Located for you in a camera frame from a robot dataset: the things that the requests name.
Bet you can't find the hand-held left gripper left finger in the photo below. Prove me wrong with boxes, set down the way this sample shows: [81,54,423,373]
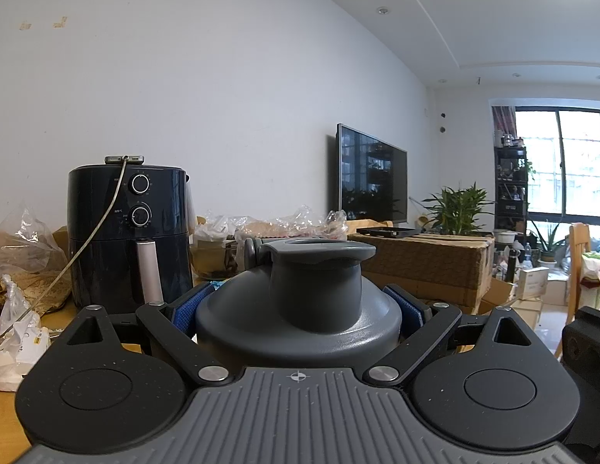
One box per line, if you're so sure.
[63,281,235,388]

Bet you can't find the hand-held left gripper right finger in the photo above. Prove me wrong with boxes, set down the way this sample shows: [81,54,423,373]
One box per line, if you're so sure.
[362,284,535,388]

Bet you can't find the shaker bottle with grey lid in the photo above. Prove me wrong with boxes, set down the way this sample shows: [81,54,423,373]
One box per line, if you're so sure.
[196,237,402,380]

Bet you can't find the plain cardboard box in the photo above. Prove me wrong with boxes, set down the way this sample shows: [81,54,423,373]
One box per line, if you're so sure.
[348,233,496,307]

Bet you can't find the plastic bag with brown contents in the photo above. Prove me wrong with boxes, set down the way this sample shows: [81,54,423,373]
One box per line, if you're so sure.
[191,213,243,283]

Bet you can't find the black flat tray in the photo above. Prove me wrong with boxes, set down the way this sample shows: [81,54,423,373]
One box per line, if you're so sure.
[356,225,417,237]

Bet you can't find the white printed bag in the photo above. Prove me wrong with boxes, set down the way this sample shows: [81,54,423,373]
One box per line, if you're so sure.
[581,239,600,310]

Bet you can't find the wooden chair back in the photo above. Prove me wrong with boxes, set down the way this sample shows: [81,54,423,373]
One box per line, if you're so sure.
[568,222,591,322]

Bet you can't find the small white box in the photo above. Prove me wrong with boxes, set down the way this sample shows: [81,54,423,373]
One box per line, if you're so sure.
[517,266,548,300]

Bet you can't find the black air fryer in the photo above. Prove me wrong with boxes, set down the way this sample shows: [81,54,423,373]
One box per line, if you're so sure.
[68,164,194,315]

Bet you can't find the green potted plant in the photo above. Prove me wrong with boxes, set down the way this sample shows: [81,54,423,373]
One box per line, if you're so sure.
[422,183,496,235]

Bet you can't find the bagged stack of paper plates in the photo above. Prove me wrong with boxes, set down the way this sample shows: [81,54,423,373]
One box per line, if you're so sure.
[234,205,349,242]

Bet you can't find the spiky potted plant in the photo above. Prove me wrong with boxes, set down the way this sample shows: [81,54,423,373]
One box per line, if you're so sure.
[529,220,569,263]

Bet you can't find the flat screen television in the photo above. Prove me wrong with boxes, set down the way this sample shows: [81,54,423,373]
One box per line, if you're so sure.
[336,123,408,225]

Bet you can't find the black storage shelf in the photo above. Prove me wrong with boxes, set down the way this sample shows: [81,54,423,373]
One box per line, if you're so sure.
[494,146,529,233]

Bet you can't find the clear plastic bag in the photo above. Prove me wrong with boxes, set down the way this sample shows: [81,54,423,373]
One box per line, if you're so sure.
[0,200,73,312]

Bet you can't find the white plastic bag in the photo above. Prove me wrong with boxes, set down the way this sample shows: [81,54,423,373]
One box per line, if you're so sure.
[0,275,54,392]

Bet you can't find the patterned curtain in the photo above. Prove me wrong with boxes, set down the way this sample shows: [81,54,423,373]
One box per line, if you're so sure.
[491,105,517,148]

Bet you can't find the large window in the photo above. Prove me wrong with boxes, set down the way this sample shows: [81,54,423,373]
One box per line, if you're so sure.
[515,106,600,228]

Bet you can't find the beige cable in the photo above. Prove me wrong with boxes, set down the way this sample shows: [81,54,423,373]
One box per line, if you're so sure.
[0,157,129,339]

